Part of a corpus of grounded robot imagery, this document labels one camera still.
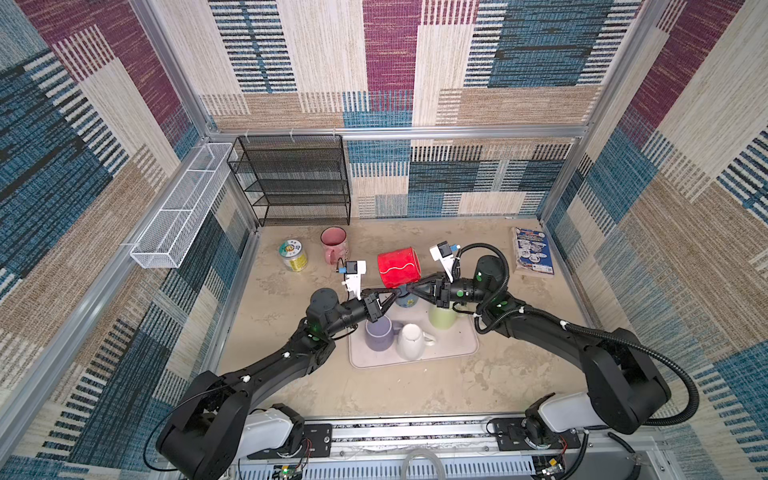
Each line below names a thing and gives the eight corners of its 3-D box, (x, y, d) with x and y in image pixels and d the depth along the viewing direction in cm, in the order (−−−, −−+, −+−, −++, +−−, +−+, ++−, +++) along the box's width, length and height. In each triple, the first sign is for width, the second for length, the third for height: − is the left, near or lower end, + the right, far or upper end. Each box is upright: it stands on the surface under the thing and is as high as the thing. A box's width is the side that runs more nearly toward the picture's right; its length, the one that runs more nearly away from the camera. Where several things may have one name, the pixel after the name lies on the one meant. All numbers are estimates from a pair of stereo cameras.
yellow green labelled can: (283, 271, 108) (276, 256, 101) (287, 254, 112) (281, 239, 106) (305, 271, 108) (300, 256, 101) (309, 254, 112) (304, 239, 106)
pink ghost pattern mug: (323, 272, 108) (317, 250, 98) (327, 248, 115) (321, 226, 105) (347, 272, 108) (342, 250, 98) (349, 248, 115) (345, 226, 105)
